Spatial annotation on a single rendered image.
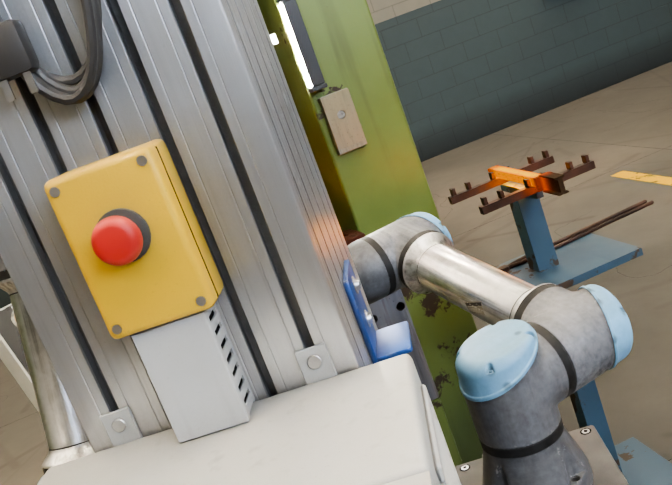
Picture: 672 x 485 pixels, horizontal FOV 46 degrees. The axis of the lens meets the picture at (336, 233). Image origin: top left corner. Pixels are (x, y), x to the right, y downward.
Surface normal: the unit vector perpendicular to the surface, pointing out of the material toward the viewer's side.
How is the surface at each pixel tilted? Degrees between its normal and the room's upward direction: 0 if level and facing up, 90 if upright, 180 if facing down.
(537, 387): 88
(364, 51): 90
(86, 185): 90
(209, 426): 90
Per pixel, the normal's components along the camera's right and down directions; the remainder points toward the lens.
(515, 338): -0.45, -0.85
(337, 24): 0.33, 0.11
